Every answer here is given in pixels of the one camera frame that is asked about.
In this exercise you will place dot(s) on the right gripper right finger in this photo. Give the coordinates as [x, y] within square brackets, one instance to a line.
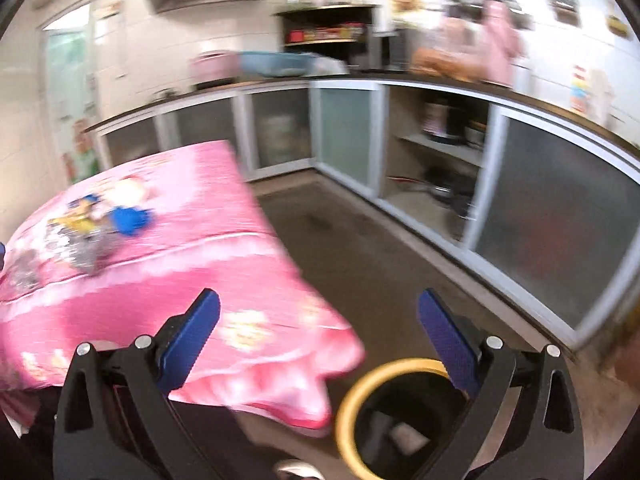
[544, 438]

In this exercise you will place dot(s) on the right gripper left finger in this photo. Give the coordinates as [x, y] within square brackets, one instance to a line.
[114, 419]

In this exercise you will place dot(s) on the silver foil snack bag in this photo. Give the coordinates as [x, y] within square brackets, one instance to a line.
[85, 251]

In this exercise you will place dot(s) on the blue wrapper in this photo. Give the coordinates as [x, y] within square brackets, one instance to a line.
[129, 221]

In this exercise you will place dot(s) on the yellow rimmed black trash bin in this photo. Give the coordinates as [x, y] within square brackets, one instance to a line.
[345, 419]

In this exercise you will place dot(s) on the white kitchen cabinet run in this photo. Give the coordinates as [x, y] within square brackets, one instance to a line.
[537, 202]

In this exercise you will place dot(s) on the pink floral tablecloth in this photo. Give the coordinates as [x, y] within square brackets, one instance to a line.
[277, 341]

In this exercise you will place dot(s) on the bag of orange snacks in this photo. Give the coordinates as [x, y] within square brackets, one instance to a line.
[441, 63]

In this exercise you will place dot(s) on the pink thermos flask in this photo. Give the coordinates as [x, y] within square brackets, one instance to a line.
[501, 43]
[458, 37]

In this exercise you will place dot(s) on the glass door with flower decals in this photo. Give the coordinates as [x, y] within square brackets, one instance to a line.
[70, 89]

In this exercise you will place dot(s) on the blue plastic basin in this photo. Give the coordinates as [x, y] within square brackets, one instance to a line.
[276, 64]

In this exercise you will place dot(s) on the dark wooden spice shelf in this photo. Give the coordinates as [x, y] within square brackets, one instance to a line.
[340, 31]

